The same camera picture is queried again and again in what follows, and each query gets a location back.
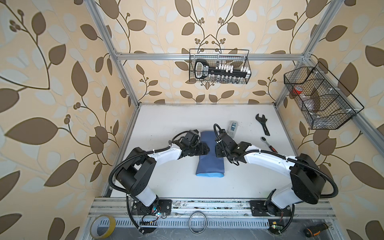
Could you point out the red capped plastic item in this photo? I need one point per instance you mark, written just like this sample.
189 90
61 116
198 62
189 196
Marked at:
297 90

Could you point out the black adjustable wrench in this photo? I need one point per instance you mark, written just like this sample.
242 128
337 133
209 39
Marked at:
262 120

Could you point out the wire basket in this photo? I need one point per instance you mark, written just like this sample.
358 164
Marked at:
235 57
326 103

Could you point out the black socket set rail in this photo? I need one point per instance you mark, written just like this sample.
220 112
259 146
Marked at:
202 69

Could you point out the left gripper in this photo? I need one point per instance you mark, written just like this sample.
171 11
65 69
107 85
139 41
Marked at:
203 148

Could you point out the back wire basket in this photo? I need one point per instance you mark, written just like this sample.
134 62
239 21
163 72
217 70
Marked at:
235 57

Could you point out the right wire basket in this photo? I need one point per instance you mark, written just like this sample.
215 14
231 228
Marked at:
326 103

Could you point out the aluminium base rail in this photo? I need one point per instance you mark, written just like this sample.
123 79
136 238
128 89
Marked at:
210 213

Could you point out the red handled ratchet wrench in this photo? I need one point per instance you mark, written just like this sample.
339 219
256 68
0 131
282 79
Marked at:
264 140

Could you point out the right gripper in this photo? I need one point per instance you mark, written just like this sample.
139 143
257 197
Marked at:
217 151

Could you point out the orange black screwdriver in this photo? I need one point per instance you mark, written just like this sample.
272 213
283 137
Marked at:
315 230

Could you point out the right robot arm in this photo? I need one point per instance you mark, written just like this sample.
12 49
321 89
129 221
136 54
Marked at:
307 183

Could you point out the yellow tape roll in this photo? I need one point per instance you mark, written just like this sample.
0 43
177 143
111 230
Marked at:
102 227

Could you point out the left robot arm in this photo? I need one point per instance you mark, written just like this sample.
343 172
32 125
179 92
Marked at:
133 174

